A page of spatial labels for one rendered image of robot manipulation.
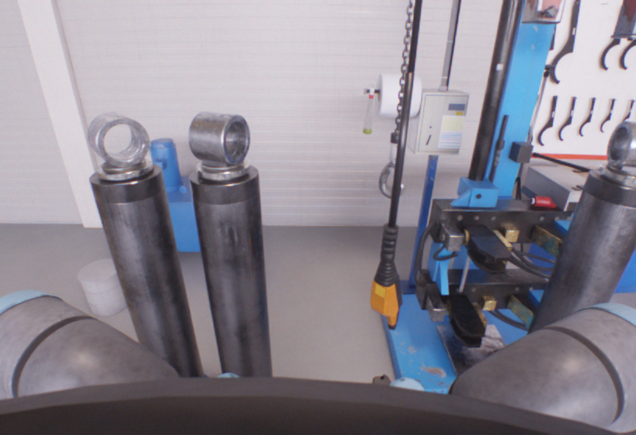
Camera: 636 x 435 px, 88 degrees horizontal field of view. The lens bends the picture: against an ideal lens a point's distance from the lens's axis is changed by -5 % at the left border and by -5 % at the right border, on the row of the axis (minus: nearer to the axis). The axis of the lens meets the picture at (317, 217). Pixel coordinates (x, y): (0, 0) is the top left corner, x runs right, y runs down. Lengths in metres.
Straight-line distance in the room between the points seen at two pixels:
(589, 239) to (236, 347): 1.31
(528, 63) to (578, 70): 2.12
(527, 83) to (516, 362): 1.79
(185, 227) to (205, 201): 2.18
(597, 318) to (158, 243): 1.13
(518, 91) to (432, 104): 0.53
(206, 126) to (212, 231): 0.31
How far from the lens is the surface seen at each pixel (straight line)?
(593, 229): 1.47
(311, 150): 3.55
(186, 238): 3.30
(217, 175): 1.05
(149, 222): 1.20
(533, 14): 1.63
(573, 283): 1.56
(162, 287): 1.33
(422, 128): 2.39
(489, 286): 2.28
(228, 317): 1.30
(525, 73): 2.10
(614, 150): 1.52
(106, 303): 3.01
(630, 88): 4.59
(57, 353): 0.46
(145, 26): 3.72
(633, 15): 1.83
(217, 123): 1.03
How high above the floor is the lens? 1.84
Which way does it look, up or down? 27 degrees down
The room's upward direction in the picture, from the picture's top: 1 degrees clockwise
